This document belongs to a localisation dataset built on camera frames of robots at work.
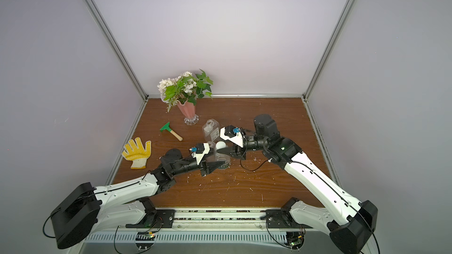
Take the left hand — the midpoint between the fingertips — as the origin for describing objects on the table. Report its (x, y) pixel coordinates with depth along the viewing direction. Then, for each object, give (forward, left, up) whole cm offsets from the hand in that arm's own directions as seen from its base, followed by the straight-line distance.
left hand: (222, 158), depth 69 cm
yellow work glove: (+12, +50, -21) cm, 55 cm away
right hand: (+2, 0, +11) cm, 11 cm away
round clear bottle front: (-1, 0, +4) cm, 4 cm away
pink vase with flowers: (+33, +21, +7) cm, 39 cm away
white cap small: (+1, 0, +9) cm, 9 cm away
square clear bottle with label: (+21, +7, -11) cm, 25 cm away
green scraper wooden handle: (+27, +34, -17) cm, 47 cm away
